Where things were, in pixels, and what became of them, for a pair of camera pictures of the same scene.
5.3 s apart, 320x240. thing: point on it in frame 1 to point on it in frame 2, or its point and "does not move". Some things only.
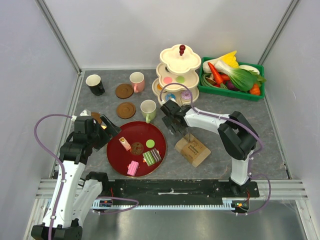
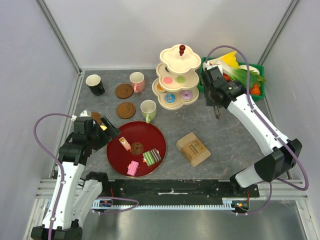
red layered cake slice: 124,142 does not move
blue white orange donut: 170,95 does not move
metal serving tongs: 189,136 to 217,112
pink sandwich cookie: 167,80 does not move
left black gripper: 111,131 does not move
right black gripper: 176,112 to 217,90
